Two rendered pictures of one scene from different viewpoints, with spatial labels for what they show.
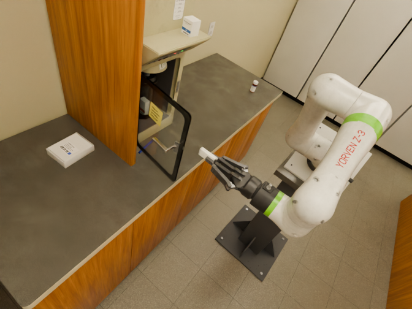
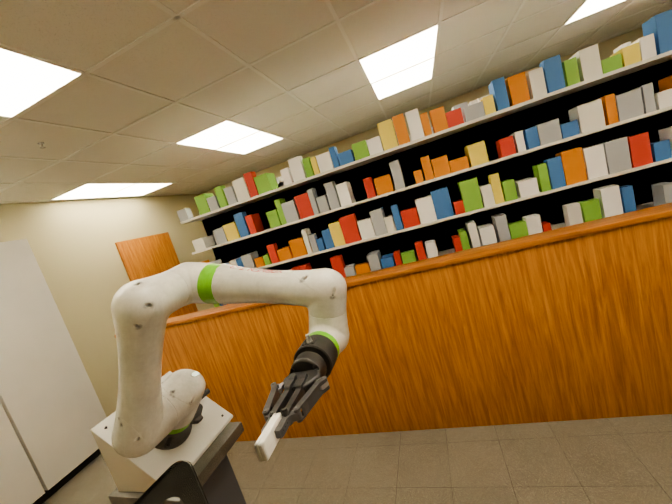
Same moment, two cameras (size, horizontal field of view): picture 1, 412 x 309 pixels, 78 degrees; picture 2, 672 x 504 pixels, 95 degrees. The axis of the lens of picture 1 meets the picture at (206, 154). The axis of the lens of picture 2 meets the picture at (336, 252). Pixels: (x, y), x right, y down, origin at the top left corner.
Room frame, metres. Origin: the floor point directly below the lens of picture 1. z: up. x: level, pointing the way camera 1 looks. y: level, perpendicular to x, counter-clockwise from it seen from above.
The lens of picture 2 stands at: (0.47, 0.47, 1.63)
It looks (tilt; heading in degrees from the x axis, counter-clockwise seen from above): 8 degrees down; 265
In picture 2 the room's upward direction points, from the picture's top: 17 degrees counter-clockwise
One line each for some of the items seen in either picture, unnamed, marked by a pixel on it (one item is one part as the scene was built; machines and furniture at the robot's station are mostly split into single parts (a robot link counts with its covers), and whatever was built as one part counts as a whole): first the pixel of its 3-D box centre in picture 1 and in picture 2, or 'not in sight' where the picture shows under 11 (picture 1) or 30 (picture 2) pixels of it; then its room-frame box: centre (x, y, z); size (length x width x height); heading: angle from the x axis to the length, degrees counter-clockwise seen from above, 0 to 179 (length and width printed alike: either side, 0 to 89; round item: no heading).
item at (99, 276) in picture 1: (157, 167); not in sight; (1.18, 0.30, 0.45); 2.05 x 0.67 x 0.90; 157
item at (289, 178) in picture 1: (308, 174); (182, 460); (1.14, -0.62, 0.92); 0.32 x 0.32 x 0.04; 65
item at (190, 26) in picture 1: (190, 26); not in sight; (1.04, 0.23, 1.54); 0.05 x 0.05 x 0.06; 62
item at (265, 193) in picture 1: (263, 195); (315, 356); (0.53, -0.22, 1.31); 0.09 x 0.06 x 0.12; 157
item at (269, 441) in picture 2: (207, 156); (272, 435); (0.62, -0.01, 1.30); 0.07 x 0.01 x 0.03; 67
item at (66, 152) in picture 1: (71, 149); not in sight; (0.70, 0.60, 0.96); 0.16 x 0.12 x 0.04; 161
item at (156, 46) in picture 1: (175, 49); not in sight; (0.97, 0.26, 1.46); 0.32 x 0.11 x 0.10; 157
